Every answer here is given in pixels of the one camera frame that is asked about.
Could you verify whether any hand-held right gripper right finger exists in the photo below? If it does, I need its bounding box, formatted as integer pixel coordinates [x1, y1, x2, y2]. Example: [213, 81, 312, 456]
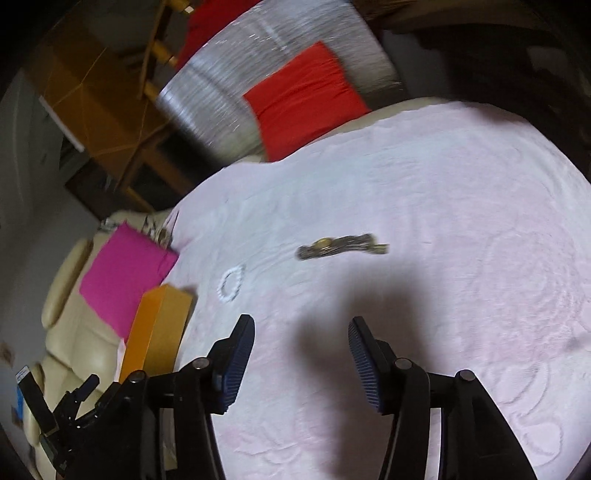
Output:
[348, 316, 536, 480]

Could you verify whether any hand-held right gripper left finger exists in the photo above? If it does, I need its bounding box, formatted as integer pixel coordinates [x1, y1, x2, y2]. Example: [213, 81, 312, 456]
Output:
[117, 315, 256, 480]

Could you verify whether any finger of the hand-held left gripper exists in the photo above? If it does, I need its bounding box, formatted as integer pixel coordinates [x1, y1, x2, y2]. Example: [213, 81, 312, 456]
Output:
[58, 375, 101, 416]
[15, 367, 60, 437]

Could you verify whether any orange box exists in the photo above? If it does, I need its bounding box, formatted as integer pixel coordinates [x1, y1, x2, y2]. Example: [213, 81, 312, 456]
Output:
[119, 284, 195, 384]

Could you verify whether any magenta cloth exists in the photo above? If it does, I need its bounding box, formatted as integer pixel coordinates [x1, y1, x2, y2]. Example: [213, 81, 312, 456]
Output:
[78, 222, 180, 344]

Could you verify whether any patterned fabric piece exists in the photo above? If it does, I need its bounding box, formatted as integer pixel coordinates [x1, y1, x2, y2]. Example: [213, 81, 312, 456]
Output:
[141, 210, 182, 245]

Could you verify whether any pale pink towel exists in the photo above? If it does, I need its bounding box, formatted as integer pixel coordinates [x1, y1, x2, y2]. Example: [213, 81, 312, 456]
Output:
[152, 99, 591, 480]

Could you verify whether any red cushion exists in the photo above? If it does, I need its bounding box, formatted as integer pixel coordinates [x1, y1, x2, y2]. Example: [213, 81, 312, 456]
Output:
[175, 0, 259, 70]
[242, 41, 372, 162]

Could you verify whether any wooden table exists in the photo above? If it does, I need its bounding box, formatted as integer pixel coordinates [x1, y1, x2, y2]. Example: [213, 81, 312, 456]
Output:
[23, 18, 195, 213]

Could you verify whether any wooden chair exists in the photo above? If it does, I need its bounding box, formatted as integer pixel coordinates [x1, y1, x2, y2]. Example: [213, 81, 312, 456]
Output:
[139, 0, 199, 100]

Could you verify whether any dark wooden furniture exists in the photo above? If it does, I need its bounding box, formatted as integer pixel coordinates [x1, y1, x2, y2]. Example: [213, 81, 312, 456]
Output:
[365, 0, 591, 185]

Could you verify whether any white bead bracelet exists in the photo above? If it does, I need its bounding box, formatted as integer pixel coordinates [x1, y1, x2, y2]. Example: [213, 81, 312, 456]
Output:
[216, 264, 246, 303]

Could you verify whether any bronze chain bracelet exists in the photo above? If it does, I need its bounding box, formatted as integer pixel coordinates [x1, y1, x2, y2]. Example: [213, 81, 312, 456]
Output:
[295, 233, 391, 261]

